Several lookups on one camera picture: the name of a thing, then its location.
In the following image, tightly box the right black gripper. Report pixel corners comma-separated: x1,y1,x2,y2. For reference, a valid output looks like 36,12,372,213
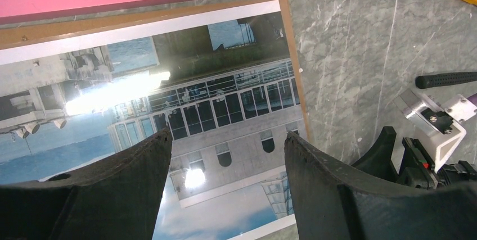
350,125,477,191

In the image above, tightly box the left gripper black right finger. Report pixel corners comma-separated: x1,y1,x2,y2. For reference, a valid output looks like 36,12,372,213
284,132,476,239

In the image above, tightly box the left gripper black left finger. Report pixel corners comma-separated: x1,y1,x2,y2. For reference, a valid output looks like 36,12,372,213
1,129,173,239

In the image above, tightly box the building and sky photo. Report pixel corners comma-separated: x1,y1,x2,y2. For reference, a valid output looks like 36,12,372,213
1,0,307,239

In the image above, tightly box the black handled hammer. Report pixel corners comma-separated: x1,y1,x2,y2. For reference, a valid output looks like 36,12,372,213
415,71,476,89

